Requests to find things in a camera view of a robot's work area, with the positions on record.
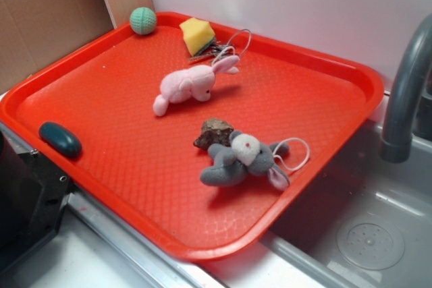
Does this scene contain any yellow sponge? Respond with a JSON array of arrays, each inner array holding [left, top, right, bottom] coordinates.
[[180, 18, 215, 57]]

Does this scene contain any green knitted ball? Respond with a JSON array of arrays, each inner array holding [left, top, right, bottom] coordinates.
[[130, 7, 157, 35]]

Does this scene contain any dark teal oval soap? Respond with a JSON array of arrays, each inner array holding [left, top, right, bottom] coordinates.
[[38, 121, 82, 159]]

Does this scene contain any metal wire key ring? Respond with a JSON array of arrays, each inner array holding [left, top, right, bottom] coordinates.
[[187, 28, 252, 65]]

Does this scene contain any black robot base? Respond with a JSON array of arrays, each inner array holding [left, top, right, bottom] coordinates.
[[1, 134, 70, 272]]

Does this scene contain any gray toy faucet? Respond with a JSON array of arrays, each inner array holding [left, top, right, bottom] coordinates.
[[379, 16, 431, 163]]

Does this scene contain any gray toy sink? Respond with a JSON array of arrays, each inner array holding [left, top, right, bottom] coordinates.
[[205, 123, 431, 287]]

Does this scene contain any gray plush bunny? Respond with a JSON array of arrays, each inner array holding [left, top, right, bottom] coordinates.
[[200, 130, 311, 191]]

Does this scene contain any brown rock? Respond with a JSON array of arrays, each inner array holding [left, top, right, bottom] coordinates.
[[193, 117, 234, 150]]

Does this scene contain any pink plush bunny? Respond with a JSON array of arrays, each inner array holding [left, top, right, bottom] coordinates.
[[153, 55, 240, 117]]

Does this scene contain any red plastic tray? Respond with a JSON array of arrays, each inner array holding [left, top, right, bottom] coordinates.
[[1, 12, 384, 261]]

